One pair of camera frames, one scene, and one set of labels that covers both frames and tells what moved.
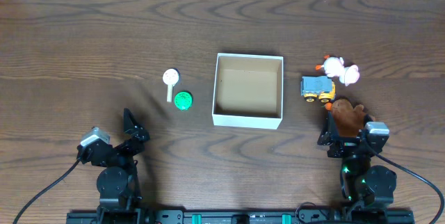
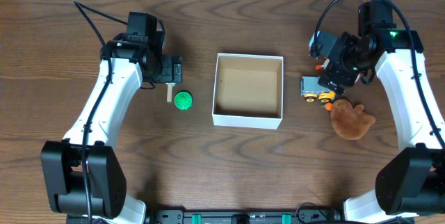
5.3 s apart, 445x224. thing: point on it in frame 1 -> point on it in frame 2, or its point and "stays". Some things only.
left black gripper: x=128 y=144 -> x=170 y=69
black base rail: x=144 y=216 stays
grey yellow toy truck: x=318 y=87 stays
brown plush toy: x=349 y=120 stays
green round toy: x=183 y=101 stays
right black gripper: x=343 y=142 -> x=334 y=78
